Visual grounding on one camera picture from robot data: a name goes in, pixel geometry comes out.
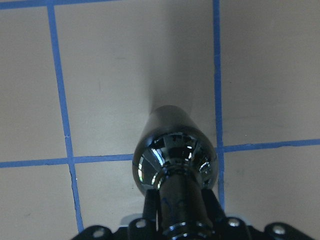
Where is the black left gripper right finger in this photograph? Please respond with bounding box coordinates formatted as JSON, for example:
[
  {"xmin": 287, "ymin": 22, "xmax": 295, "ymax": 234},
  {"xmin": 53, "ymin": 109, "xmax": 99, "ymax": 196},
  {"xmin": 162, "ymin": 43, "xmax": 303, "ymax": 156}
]
[{"xmin": 201, "ymin": 189, "xmax": 226, "ymax": 223}]

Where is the dark glass wine bottle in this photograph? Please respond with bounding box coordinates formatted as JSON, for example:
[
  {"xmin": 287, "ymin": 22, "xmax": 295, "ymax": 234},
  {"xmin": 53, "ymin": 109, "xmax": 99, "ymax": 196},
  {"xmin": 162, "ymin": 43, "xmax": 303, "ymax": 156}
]
[{"xmin": 132, "ymin": 105, "xmax": 218, "ymax": 240}]

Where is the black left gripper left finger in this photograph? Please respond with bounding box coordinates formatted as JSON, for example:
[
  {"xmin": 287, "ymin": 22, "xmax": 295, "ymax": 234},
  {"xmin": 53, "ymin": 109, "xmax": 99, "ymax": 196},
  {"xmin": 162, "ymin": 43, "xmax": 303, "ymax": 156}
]
[{"xmin": 142, "ymin": 189, "xmax": 160, "ymax": 224}]

